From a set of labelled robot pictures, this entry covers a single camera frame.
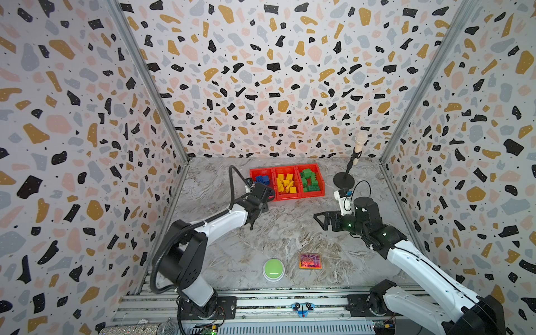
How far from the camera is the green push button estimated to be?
0.81m

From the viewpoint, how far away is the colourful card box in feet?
2.74

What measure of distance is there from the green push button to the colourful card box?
0.08m
